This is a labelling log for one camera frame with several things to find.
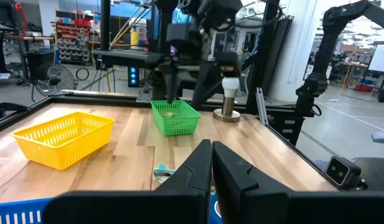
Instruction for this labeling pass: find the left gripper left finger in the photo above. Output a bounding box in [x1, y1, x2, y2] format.
[44, 139, 213, 224]

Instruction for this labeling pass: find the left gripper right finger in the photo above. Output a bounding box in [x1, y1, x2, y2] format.
[212, 141, 384, 224]

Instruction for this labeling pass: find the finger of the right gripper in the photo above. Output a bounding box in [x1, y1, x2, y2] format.
[164, 60, 182, 105]
[191, 61, 222, 108]

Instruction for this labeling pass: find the teal staple remover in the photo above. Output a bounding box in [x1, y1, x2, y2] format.
[152, 162, 177, 184]

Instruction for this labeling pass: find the white bulb on brass base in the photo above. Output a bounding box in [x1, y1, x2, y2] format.
[212, 77, 241, 123]

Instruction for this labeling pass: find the black computer with blue lights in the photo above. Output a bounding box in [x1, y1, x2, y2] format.
[128, 66, 139, 88]

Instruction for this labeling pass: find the green plastic basket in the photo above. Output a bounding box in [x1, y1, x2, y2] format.
[150, 100, 202, 137]

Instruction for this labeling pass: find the silver aluminium extrusion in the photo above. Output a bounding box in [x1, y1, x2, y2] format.
[255, 87, 269, 126]

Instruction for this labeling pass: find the parts bin shelving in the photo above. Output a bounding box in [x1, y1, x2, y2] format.
[55, 11, 93, 66]

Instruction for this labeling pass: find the black floor fan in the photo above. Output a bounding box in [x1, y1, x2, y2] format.
[31, 63, 78, 102]

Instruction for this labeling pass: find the grey office chair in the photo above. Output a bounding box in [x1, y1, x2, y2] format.
[370, 131, 384, 149]

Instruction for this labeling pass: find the yellow plastic basket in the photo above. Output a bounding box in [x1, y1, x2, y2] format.
[10, 111, 116, 171]

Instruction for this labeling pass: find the blue plastic basket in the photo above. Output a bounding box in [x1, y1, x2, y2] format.
[0, 197, 54, 224]

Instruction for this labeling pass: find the white board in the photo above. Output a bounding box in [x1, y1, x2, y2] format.
[368, 44, 384, 74]

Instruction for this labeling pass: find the black overhead station frame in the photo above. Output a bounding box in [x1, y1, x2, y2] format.
[99, 0, 294, 114]

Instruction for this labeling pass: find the black cable loop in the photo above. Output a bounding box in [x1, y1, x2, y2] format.
[75, 67, 90, 82]

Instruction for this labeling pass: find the black stereo camera box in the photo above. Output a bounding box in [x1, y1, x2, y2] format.
[324, 156, 368, 190]

